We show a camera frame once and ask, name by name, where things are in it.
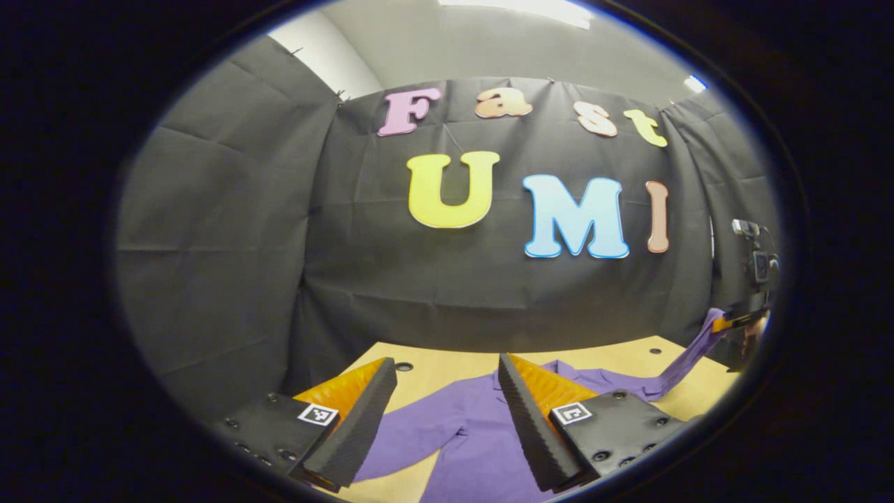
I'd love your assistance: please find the long ceiling light panel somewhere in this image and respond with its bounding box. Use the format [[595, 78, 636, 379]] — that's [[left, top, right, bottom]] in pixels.
[[439, 0, 593, 29]]

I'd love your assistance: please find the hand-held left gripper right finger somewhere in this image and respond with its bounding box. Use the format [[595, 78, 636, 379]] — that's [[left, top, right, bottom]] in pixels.
[[498, 353, 690, 494]]

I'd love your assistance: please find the purple button shirt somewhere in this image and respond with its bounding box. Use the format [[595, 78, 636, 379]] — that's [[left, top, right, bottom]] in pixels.
[[353, 307, 727, 503]]

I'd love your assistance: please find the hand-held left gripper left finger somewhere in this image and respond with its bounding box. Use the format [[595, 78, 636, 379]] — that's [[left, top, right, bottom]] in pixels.
[[208, 357, 398, 493]]

